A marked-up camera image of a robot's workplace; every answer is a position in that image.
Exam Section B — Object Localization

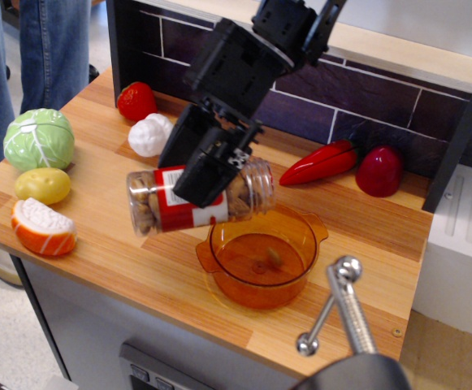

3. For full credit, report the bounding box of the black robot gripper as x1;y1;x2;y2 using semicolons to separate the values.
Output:
158;18;292;208

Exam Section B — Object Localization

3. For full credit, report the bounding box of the clear almond jar red label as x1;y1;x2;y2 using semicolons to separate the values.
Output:
126;158;275;236

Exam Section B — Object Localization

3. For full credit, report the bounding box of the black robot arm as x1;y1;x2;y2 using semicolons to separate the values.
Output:
158;1;344;208

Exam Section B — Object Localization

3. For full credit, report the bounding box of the orange transparent plastic pot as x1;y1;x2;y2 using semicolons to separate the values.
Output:
196;206;328;310

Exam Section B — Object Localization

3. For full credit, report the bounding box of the white toy ice cream cone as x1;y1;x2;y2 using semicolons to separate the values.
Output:
128;114;173;158

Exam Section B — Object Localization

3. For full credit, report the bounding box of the red toy strawberry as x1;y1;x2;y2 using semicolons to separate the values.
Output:
116;81;158;121

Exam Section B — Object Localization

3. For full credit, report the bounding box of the red toy chili pepper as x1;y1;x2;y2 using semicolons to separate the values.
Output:
279;140;359;186

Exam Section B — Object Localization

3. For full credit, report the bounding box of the yellow toy potato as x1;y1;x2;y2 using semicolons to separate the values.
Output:
15;167;71;205

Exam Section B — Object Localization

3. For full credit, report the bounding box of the green toy cabbage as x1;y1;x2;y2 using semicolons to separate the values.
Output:
3;108;75;171

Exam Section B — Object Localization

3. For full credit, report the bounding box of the dark red toy half pepper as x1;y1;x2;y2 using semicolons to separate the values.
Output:
356;145;404;197

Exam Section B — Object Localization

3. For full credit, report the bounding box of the orange salmon sushi toy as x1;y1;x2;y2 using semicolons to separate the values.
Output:
11;197;77;256

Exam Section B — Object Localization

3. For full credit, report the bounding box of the person in blue jeans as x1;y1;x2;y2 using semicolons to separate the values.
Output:
0;1;92;162

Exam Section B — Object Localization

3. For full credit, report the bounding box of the grey control panel with buttons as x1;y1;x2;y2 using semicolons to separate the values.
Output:
119;343;210;390

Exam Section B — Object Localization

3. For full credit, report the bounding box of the white ribbed sink drainer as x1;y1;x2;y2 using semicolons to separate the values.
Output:
413;165;472;334

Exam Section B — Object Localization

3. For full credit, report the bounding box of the dark grey vertical post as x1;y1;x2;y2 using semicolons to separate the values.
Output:
422;95;472;213

